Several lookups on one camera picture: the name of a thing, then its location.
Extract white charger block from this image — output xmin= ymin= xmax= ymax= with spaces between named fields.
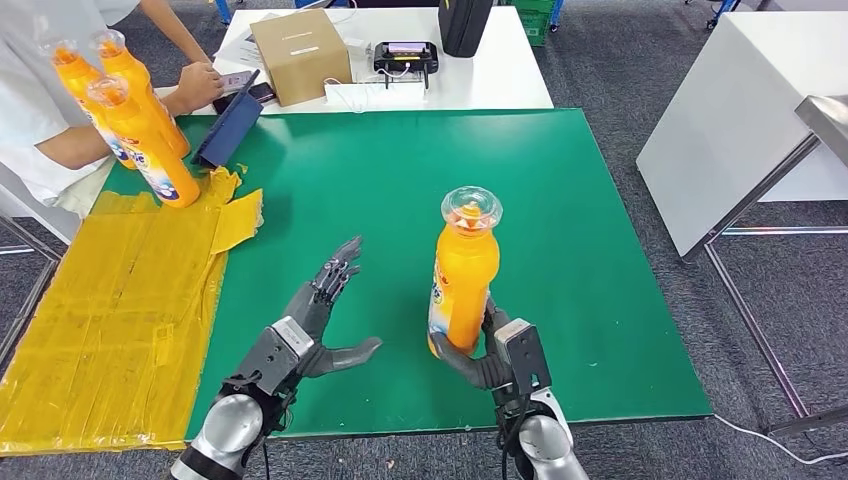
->
xmin=344 ymin=36 xmax=374 ymax=64

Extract green table mat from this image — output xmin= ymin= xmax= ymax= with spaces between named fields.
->
xmin=99 ymin=107 xmax=713 ymax=442

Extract white floor cable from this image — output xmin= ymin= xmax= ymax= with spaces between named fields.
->
xmin=712 ymin=411 xmax=848 ymax=466

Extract orange bottle with clear cap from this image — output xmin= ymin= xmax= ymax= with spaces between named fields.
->
xmin=427 ymin=186 xmax=505 ymax=359
xmin=89 ymin=29 xmax=192 ymax=160
xmin=40 ymin=38 xmax=137 ymax=172
xmin=86 ymin=74 xmax=202 ymax=209

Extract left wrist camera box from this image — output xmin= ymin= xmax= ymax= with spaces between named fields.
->
xmin=231 ymin=315 xmax=317 ymax=397

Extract black phone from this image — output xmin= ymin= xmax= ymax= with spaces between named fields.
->
xmin=213 ymin=80 xmax=278 ymax=114

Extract phone with light screen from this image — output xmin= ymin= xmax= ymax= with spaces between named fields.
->
xmin=218 ymin=69 xmax=256 ymax=94

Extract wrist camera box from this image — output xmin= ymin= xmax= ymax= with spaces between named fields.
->
xmin=231 ymin=315 xmax=317 ymax=397
xmin=493 ymin=317 xmax=553 ymax=397

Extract yellow tape sheet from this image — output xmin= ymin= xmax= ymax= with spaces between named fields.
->
xmin=0 ymin=165 xmax=265 ymax=455

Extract black handheld controller with screen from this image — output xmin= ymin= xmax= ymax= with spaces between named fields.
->
xmin=372 ymin=40 xmax=441 ymax=89

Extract brown cardboard box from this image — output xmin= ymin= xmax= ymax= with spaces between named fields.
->
xmin=249 ymin=7 xmax=354 ymax=107

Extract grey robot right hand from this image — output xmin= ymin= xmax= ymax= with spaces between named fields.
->
xmin=429 ymin=298 xmax=515 ymax=392

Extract printed paper sheets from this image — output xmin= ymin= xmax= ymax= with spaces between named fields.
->
xmin=213 ymin=29 xmax=263 ymax=68

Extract steel table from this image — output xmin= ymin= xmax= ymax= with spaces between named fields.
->
xmin=682 ymin=93 xmax=848 ymax=439

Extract tablet in blue case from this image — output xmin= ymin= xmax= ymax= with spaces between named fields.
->
xmin=192 ymin=68 xmax=264 ymax=169

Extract green plastic crate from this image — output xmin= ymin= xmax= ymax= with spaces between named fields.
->
xmin=515 ymin=0 xmax=556 ymax=48

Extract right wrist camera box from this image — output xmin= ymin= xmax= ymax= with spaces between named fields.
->
xmin=493 ymin=317 xmax=553 ymax=397

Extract person's right hand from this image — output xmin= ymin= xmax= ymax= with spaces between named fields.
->
xmin=162 ymin=60 xmax=225 ymax=117

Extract person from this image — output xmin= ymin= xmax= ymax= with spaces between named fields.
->
xmin=0 ymin=0 xmax=227 ymax=220

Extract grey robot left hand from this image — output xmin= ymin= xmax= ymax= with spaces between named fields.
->
xmin=281 ymin=236 xmax=384 ymax=380

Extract black bag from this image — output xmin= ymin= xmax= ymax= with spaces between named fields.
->
xmin=437 ymin=0 xmax=496 ymax=59

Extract large white table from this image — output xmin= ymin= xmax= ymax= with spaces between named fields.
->
xmin=635 ymin=11 xmax=848 ymax=260

